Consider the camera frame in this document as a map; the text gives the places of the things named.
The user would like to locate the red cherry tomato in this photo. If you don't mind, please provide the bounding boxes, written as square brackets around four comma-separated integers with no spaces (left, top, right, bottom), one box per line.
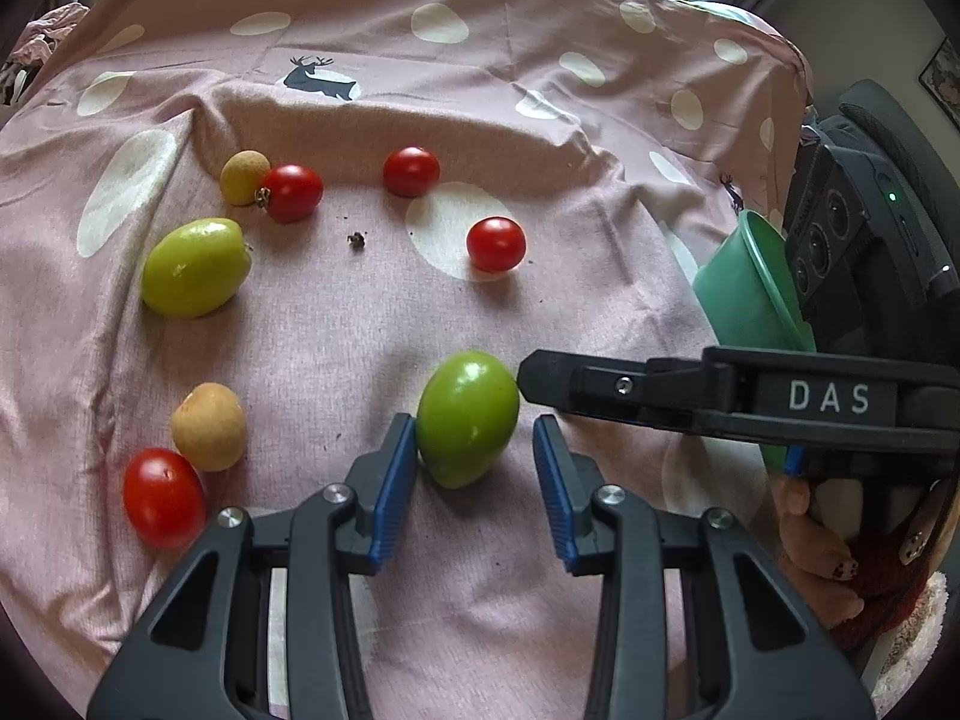
[382,146,441,198]
[123,448,207,549]
[466,216,527,273]

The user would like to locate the oblong green fruit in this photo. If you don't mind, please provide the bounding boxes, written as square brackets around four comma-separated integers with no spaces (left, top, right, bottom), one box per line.
[141,217,253,318]

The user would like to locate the grey sofa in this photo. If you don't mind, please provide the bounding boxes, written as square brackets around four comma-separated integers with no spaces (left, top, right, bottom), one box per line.
[810,77,946,166]

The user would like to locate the tan longan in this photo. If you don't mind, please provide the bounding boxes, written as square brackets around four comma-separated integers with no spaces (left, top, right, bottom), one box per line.
[220,151,271,206]
[170,382,248,473]

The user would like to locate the white fluffy garment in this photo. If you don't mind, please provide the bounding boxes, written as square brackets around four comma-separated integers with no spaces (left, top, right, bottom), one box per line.
[862,570,953,706]

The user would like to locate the person's right hand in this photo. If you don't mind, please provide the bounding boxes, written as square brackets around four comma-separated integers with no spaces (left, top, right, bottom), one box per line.
[772,476,865,627]

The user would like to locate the light blue cloth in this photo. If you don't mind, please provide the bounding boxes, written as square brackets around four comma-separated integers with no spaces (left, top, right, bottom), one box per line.
[686,0,758,20]

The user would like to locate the framed wall painting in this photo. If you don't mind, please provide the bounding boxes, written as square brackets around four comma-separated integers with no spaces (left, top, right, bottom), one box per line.
[919,37,960,125]

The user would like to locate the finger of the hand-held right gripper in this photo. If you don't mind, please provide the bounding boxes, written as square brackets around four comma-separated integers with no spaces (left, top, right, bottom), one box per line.
[516,347,758,437]

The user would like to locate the pink spotted deer cloth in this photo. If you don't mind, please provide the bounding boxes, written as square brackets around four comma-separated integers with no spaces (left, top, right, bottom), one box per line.
[0,0,815,720]

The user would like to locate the green plastic bowl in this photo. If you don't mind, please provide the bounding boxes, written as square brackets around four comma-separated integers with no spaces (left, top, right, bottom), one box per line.
[691,210,818,496]

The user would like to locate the round green fruit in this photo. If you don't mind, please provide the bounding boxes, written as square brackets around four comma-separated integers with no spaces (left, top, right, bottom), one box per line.
[416,350,521,490]

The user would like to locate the red tomato with stem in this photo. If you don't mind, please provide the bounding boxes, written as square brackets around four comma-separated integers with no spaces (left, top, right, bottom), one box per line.
[259,164,325,224]

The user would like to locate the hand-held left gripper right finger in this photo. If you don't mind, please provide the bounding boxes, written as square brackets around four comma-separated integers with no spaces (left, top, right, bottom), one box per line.
[532,416,877,720]

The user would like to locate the pink clothes pile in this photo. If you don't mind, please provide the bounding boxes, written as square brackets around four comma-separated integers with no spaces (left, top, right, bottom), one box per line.
[7,4,91,65]

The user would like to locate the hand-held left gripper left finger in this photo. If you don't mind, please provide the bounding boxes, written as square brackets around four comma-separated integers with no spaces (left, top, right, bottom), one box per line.
[86,414,419,720]

